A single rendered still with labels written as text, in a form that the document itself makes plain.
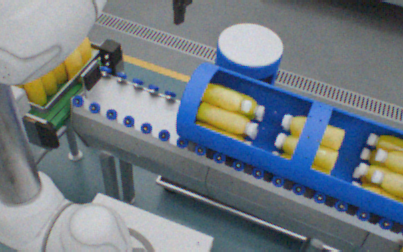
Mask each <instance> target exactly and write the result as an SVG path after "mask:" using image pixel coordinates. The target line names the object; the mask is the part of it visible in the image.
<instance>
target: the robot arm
mask: <svg viewBox="0 0 403 252"><path fill-rule="evenodd" d="M172 1H173V11H174V16H173V23H174V24H175V25H180V24H181V23H183V22H184V18H185V12H186V7H187V6H188V5H190V4H192V1H193V0H172ZM105 3H107V0H0V242H1V243H3V244H5V245H7V246H10V247H11V248H14V249H16V250H18V251H20V252H147V251H146V250H145V249H143V248H134V247H132V242H131V236H130V234H129V232H128V228H127V226H126V223H125V222H124V219H122V217H121V216H120V215H119V214H118V213H117V212H116V211H115V210H114V209H112V208H111V207H108V206H107V205H105V204H99V203H86V204H82V205H80V204H75V203H72V202H70V201H69V200H67V199H65V197H64V196H63V195H62V193H61V192H60V191H59V190H58V188H56V186H55V185H54V183H53V182H52V179H50V177H48V176H47V175H45V173H42V172H40V171H38V169H37V165H36V163H35V160H34V156H33V154H32V150H31V147H30V143H29V141H28V137H27V135H26V130H25V128H24V126H23V122H22V120H21V115H20V113H19V109H18V106H17V102H16V100H15V98H14V93H13V91H12V87H11V85H15V86H21V85H23V84H25V83H29V82H31V81H34V80H35V79H38V78H40V77H42V76H43V75H46V74H47V73H49V72H50V71H52V70H53V69H55V68H56V67H58V65H60V64H61V63H62V62H63V61H64V60H65V59H66V58H68V56H70V55H71V54H72V52H73V51H74V50H75V49H76V48H77V47H78V46H79V45H80V44H81V42H82V41H83V40H84V39H85V38H86V36H87V35H88V33H89V31H90V29H91V28H92V26H93V25H94V24H95V22H96V20H98V17H99V16H100V13H101V11H102V9H103V7H104V5H105Z"/></svg>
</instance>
